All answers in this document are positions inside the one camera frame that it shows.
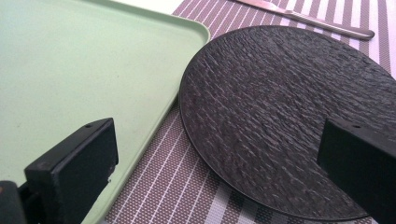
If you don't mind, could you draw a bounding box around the silver table knife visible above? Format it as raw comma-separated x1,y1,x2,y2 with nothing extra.
233,0,375,41

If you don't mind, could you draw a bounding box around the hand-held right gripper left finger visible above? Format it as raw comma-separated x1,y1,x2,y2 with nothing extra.
23,117,120,224

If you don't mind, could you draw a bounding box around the striped woven placemat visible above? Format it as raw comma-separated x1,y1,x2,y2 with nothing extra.
104,0,396,224

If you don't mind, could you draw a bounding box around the light green plastic tray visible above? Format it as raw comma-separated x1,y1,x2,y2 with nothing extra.
0,0,212,224

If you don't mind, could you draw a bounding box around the black textured round plate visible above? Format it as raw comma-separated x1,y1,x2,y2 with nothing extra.
178,25,396,222

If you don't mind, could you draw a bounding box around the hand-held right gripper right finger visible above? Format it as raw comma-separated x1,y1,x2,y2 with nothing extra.
317,117,396,224

